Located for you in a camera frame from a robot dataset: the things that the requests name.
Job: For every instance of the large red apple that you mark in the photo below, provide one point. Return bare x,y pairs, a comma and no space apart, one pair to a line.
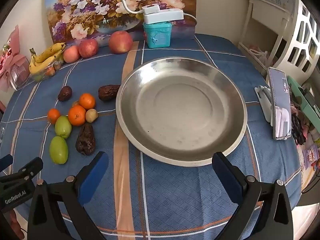
120,42

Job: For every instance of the white wooden shelf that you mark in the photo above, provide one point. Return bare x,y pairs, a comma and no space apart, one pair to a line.
270,30

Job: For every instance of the round metal plate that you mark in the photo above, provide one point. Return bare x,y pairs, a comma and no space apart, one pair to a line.
180,110

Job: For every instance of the green jujube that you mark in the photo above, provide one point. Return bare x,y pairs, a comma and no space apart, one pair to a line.
63,126

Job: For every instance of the blue plaid tablecloth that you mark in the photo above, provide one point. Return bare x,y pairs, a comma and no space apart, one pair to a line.
175,192

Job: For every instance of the white phone stand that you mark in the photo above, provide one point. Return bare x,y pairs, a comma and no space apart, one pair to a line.
264,100

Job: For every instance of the medium dried red date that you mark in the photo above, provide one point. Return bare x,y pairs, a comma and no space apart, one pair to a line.
109,92

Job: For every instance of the white cutout frame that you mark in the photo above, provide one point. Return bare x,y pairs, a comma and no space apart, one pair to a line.
306,40

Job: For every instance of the small orange persimmon with stem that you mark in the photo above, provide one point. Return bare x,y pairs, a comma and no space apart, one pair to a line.
77,115

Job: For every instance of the white power adapter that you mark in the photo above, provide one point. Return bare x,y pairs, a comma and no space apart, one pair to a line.
165,17

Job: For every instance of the flower painting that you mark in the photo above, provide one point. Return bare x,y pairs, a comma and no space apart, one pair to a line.
82,17

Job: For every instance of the teal house-shaped box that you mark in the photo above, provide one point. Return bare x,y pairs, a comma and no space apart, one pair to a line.
157,36

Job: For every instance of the small orange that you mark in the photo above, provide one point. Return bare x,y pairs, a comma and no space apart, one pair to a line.
53,116
87,101

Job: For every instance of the pink wrapped bouquet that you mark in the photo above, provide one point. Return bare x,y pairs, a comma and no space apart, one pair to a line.
15,62

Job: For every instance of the white plastic bag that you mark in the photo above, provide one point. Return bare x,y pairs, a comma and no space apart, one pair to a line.
257,54

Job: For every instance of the light green box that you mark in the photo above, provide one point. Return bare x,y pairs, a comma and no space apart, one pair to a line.
303,100

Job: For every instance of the small dried red date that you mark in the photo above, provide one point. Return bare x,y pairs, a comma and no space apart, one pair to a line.
65,93

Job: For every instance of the green mango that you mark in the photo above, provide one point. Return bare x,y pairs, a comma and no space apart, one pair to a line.
58,150

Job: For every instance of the brown longan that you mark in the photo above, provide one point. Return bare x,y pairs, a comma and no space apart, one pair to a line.
91,115
75,103

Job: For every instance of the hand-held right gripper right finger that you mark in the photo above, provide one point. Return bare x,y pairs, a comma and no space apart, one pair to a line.
226,173

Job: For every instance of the pale pink apple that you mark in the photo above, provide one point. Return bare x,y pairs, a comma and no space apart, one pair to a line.
71,54

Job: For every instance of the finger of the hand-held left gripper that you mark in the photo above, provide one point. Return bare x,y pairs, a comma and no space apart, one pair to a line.
5,161
32,166

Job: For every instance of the large dried red date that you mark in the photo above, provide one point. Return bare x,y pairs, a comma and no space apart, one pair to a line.
85,139

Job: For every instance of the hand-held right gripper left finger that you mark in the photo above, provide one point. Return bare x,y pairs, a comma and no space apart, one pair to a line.
93,172

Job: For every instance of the dark red apple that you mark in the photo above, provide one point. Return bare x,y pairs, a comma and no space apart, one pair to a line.
88,48

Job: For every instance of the yellow banana bunch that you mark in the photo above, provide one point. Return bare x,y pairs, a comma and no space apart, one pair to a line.
46,56

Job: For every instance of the clear plastic fruit container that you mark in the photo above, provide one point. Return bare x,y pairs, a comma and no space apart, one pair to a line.
48,73

